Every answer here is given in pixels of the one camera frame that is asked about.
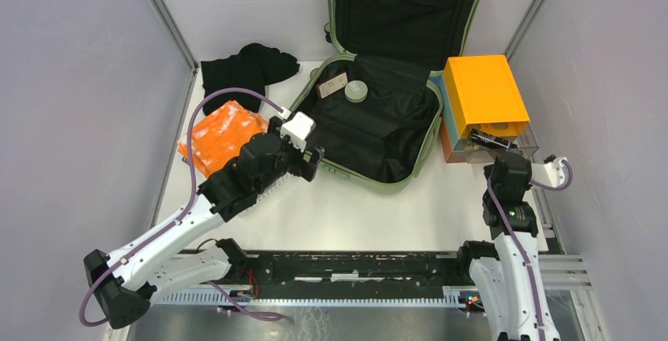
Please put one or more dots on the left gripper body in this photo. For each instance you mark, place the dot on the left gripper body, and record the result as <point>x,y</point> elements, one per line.
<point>302,167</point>

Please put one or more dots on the green hard-shell suitcase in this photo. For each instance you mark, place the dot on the green hard-shell suitcase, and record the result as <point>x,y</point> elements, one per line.
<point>398,48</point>

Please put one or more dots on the round pale green jar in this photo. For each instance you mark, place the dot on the round pale green jar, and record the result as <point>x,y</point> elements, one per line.
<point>356,91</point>

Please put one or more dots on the orange white garment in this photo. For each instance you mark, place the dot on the orange white garment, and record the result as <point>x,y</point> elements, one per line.
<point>218,137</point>

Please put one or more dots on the black cosmetic bottle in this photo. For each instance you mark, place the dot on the black cosmetic bottle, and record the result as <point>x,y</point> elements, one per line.
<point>484,141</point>

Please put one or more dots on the orange blue box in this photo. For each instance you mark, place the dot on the orange blue box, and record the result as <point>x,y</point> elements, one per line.
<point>480,93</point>

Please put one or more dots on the white plastic basket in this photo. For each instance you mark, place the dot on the white plastic basket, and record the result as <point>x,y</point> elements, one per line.
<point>266,193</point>

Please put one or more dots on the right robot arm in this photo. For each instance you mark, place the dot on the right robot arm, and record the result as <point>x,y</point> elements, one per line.
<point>506,270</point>

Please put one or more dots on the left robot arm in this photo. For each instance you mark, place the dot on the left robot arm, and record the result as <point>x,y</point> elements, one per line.
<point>126,282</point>

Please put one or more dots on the black cloth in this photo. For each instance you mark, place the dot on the black cloth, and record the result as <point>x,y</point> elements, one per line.
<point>254,68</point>

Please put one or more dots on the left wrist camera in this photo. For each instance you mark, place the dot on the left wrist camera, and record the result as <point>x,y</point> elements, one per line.
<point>298,128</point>

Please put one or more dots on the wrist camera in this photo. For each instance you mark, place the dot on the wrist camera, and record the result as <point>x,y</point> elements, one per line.
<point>298,128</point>
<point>549,175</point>

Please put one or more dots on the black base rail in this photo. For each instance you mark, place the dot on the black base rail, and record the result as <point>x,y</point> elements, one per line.
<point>370,277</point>

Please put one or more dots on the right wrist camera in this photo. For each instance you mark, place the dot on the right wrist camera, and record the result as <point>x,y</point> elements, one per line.
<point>549,175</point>

